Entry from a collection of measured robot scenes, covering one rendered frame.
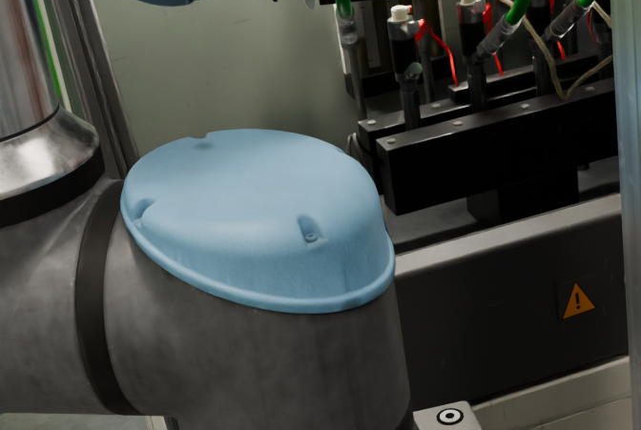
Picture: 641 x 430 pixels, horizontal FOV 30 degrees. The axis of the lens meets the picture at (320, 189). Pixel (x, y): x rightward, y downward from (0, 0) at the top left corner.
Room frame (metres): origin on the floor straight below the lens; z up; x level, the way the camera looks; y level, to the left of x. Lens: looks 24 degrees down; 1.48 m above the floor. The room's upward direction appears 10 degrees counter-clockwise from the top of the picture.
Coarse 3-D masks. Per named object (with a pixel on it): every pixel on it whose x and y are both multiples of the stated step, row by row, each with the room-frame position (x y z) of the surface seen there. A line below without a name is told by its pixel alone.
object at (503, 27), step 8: (520, 0) 1.11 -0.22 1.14; (528, 0) 1.11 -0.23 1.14; (512, 8) 1.12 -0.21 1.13; (520, 8) 1.11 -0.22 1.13; (504, 16) 1.14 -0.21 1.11; (512, 16) 1.13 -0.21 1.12; (520, 16) 1.12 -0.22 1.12; (496, 24) 1.17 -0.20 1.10; (504, 24) 1.14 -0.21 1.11; (512, 24) 1.13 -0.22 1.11; (488, 32) 1.19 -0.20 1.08; (496, 32) 1.16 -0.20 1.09; (504, 32) 1.15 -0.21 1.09; (512, 32) 1.15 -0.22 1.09; (488, 40) 1.18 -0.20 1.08; (496, 40) 1.17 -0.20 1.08; (504, 40) 1.17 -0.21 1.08; (480, 48) 1.21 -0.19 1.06; (488, 48) 1.19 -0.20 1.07; (496, 48) 1.19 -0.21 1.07; (480, 56) 1.21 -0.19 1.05; (488, 56) 1.20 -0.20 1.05
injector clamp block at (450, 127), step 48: (528, 96) 1.28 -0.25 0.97; (576, 96) 1.23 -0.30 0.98; (384, 144) 1.19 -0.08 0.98; (432, 144) 1.18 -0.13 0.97; (480, 144) 1.19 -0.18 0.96; (528, 144) 1.21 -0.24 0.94; (576, 144) 1.22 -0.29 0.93; (384, 192) 1.20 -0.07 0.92; (432, 192) 1.18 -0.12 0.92; (480, 192) 1.19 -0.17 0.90; (528, 192) 1.21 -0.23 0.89; (576, 192) 1.22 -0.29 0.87
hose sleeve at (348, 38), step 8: (336, 8) 1.10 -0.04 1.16; (352, 8) 1.10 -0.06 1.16; (336, 16) 1.10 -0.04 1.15; (352, 16) 1.09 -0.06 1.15; (344, 24) 1.10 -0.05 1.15; (352, 24) 1.11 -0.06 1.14; (344, 32) 1.13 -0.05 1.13; (352, 32) 1.13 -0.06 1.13; (344, 40) 1.15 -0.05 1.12; (352, 40) 1.15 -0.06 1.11
